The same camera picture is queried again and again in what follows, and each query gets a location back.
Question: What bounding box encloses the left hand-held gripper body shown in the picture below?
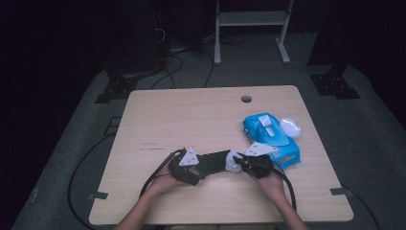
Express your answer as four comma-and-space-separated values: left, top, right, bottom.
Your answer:
168, 146, 199, 186

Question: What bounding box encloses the blue wet wipe pack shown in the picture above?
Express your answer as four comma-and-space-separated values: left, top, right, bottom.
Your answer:
242, 112, 302, 171

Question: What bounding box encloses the black looped floor cable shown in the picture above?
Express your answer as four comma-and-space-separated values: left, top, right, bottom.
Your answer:
149, 52, 185, 90

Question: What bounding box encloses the right hand-held gripper black cable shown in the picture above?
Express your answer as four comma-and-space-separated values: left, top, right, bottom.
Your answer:
271, 166, 297, 212

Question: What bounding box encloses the left hand-held gripper black cable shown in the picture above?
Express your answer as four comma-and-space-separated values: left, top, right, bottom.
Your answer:
139, 148, 187, 197

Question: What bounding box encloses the person's left hand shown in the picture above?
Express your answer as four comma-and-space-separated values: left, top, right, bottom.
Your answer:
146, 167, 186, 198

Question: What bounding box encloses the grey tape strip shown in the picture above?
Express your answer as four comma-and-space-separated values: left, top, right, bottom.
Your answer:
329, 187, 353, 196
87, 191, 109, 201

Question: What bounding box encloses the thin black floor cable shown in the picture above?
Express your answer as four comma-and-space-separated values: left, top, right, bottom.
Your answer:
343, 185, 381, 230

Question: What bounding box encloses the black floor base plate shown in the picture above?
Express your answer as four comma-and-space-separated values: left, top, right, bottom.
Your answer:
309, 72, 362, 100
94, 76, 138, 104

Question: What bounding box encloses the blue toy car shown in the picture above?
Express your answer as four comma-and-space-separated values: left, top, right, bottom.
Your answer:
195, 149, 232, 177

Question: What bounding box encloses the white wet wipe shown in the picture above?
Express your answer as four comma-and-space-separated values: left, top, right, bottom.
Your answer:
224, 149, 245, 174

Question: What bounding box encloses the person's right hand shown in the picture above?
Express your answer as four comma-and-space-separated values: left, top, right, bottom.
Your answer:
255, 169, 286, 200

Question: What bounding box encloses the white metal stand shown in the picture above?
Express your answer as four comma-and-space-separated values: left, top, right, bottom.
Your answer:
214, 0, 295, 66

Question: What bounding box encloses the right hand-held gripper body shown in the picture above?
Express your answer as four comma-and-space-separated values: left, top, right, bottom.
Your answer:
243, 142, 278, 179

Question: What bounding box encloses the hand-held gripper black cable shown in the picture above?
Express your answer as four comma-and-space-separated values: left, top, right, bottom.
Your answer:
139, 148, 187, 197
271, 166, 297, 212

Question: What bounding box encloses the long black floor cable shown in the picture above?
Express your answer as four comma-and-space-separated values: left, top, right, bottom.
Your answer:
67, 133, 128, 230

